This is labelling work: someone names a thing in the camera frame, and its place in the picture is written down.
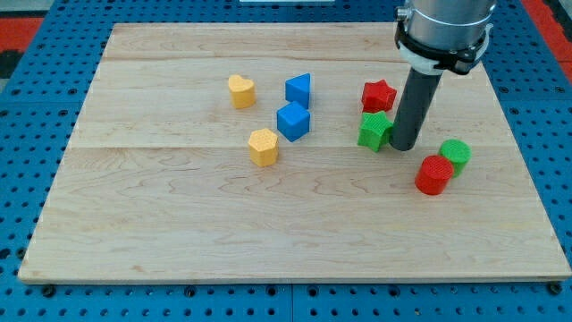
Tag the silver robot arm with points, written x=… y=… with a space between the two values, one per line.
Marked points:
x=435 y=36

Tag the yellow hexagon block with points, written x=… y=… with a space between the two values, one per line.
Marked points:
x=263 y=147

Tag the blue cube block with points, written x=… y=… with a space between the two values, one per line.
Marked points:
x=293 y=121

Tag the blue triangle block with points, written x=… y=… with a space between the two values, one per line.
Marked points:
x=298 y=89

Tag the wooden board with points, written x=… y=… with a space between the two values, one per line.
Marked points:
x=156 y=185

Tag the yellow heart block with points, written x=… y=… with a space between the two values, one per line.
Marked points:
x=243 y=91

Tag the green star block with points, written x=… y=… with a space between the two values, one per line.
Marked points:
x=374 y=130

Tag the red star block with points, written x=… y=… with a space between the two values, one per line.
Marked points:
x=378 y=96

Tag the red cylinder block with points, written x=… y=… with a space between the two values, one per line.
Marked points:
x=434 y=175

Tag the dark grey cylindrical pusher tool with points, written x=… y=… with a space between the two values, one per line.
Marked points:
x=416 y=99

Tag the green cylinder block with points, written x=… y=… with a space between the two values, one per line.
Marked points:
x=458 y=153

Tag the blue perforated table plate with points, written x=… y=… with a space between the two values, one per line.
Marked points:
x=42 y=99

